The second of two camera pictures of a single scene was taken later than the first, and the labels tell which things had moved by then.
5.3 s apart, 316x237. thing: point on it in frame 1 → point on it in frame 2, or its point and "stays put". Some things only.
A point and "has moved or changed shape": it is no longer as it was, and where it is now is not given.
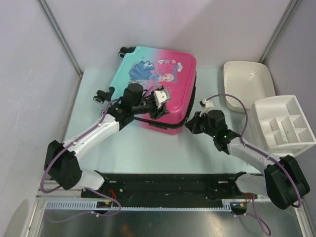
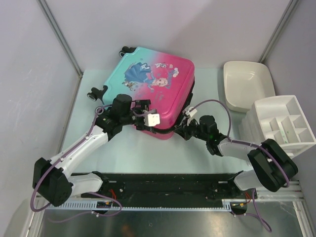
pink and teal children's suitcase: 174,70 has moved or changed shape
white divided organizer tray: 280,123 stays put
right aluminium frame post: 281,23 stays put
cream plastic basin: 248,80 stays put
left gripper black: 158,112 → 145,105
